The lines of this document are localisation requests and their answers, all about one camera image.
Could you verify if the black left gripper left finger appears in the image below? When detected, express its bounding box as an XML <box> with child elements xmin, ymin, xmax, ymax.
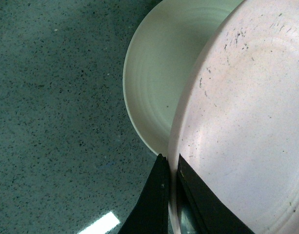
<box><xmin>119</xmin><ymin>154</ymin><xmax>169</xmax><ymax>234</ymax></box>

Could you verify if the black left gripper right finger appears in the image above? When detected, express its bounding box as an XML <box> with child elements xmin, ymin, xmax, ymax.
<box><xmin>177</xmin><ymin>156</ymin><xmax>253</xmax><ymax>234</ymax></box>

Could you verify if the pink plate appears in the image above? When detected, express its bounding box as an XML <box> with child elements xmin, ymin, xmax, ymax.
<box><xmin>168</xmin><ymin>0</ymin><xmax>299</xmax><ymax>234</ymax></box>

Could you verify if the white plate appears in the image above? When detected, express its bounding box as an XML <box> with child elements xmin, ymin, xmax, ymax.
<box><xmin>122</xmin><ymin>0</ymin><xmax>239</xmax><ymax>155</ymax></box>

